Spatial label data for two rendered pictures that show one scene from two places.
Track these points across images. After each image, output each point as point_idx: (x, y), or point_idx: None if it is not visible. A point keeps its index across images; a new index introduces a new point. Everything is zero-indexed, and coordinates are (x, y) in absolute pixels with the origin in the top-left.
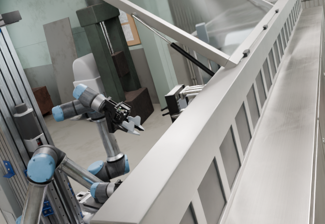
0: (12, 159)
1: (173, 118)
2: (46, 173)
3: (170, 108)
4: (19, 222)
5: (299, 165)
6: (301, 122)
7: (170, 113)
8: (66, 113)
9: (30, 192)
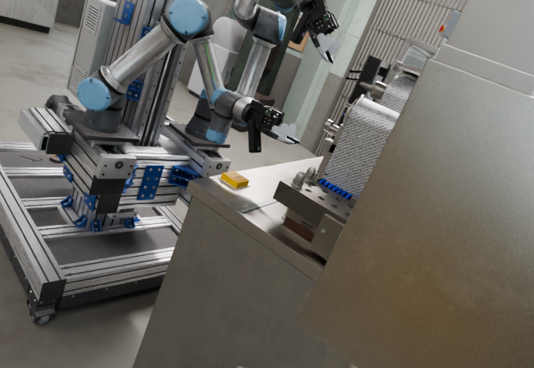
0: (141, 3)
1: (358, 88)
2: (190, 25)
3: (365, 74)
4: None
5: None
6: None
7: (358, 80)
8: None
9: (153, 35)
